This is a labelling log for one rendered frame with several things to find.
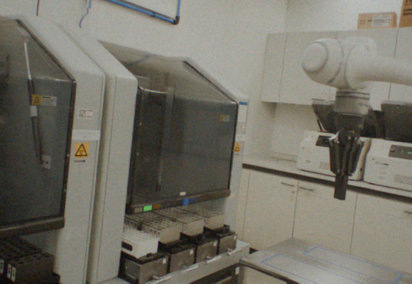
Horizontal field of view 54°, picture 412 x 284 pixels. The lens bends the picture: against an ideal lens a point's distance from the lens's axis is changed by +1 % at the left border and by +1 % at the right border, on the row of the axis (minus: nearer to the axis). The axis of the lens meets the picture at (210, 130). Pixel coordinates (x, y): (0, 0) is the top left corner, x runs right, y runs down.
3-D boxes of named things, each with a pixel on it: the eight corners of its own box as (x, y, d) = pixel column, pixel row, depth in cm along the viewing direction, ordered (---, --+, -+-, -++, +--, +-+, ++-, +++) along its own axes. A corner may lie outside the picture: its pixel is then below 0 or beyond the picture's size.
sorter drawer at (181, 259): (65, 226, 191) (67, 207, 191) (90, 221, 202) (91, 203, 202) (177, 278, 147) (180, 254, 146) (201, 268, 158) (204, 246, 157)
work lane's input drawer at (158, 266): (33, 232, 179) (35, 212, 179) (62, 227, 190) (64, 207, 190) (147, 290, 135) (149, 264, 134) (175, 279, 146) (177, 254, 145)
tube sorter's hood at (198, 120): (50, 186, 171) (63, 35, 168) (154, 176, 219) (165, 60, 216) (131, 216, 140) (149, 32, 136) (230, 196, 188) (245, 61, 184)
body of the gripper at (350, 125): (349, 114, 106) (345, 149, 107) (371, 116, 110) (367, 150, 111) (328, 112, 113) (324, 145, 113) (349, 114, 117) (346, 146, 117)
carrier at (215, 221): (220, 225, 189) (221, 212, 189) (223, 227, 188) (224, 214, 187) (204, 229, 180) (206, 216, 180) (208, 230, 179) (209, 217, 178)
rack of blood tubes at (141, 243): (85, 237, 159) (87, 222, 158) (107, 233, 167) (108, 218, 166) (136, 261, 141) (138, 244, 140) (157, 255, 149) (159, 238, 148)
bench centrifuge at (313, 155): (293, 169, 360) (302, 98, 357) (323, 167, 408) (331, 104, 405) (356, 182, 325) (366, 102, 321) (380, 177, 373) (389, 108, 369)
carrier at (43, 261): (49, 274, 121) (51, 254, 121) (53, 275, 120) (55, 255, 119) (9, 284, 112) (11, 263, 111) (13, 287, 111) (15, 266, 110)
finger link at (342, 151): (351, 136, 110) (347, 135, 109) (346, 176, 110) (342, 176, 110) (340, 134, 113) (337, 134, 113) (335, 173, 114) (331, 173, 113)
